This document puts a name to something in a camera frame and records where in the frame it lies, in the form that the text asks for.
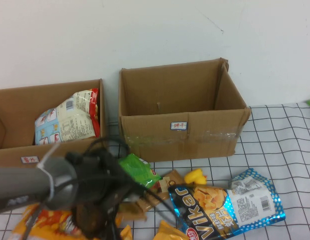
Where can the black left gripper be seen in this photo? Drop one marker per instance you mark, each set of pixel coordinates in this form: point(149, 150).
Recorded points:
point(99, 195)

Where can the orange puffed snack bag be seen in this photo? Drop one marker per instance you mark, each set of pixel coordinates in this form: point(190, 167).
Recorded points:
point(52, 222)

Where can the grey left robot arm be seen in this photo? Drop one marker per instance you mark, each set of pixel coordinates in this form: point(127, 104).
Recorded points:
point(22, 185)

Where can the small orange snack packet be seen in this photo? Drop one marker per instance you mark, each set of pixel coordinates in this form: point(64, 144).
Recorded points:
point(126, 233)

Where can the white blue shrimp snack bag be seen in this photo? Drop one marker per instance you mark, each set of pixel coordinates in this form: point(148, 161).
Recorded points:
point(67, 122)

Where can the red snack bag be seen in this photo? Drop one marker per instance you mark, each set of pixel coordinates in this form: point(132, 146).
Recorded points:
point(95, 105)

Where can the large brown cookie pack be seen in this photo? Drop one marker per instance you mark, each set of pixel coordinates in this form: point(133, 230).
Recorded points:
point(131, 212)

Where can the green Lay's chip bag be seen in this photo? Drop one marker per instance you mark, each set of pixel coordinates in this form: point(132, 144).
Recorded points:
point(137, 170)

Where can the white zip tie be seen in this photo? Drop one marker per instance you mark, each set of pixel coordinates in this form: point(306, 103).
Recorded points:
point(48, 172)

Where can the label sticker red handwriting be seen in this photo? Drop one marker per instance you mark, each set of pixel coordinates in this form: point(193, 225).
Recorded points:
point(30, 160)
point(179, 126)

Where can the tall brown cardboard box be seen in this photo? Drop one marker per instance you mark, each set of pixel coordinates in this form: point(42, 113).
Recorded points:
point(169, 145)

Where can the yellow rubber duck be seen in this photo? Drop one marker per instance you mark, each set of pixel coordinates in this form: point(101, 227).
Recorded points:
point(194, 176)

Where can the brown cardboard box, chips label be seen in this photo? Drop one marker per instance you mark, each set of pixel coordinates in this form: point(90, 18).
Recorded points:
point(14, 112)

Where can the blue Vikar shrimp chip bag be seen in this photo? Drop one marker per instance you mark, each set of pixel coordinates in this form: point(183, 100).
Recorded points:
point(220, 210)

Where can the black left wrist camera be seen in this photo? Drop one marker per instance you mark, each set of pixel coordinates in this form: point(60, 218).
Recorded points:
point(89, 162)

